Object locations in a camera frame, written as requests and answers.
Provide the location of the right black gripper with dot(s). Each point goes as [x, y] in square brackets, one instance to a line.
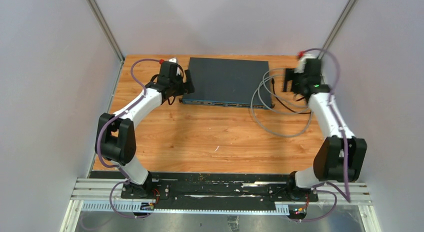
[290, 75]

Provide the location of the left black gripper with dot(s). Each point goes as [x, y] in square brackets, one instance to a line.
[187, 86]

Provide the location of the dark blue network switch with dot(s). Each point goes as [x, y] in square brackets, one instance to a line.
[228, 83]

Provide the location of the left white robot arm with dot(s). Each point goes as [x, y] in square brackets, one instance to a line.
[116, 145]

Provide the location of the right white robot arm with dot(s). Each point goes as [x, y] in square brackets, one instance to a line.
[341, 156]

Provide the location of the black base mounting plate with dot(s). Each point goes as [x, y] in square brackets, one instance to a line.
[217, 192]

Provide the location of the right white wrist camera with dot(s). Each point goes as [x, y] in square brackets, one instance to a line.
[302, 62]

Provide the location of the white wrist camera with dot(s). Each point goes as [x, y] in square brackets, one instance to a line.
[302, 62]
[179, 68]

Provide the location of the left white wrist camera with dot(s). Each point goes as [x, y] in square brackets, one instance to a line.
[179, 68]

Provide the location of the right aluminium corner post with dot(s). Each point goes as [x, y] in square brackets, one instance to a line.
[350, 4]

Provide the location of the aluminium corner post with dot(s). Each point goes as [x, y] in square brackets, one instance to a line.
[97, 12]
[350, 4]

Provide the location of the left aluminium corner post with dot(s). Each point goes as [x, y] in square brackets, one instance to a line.
[97, 12]

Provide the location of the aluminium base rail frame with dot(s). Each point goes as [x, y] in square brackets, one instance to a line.
[104, 195]

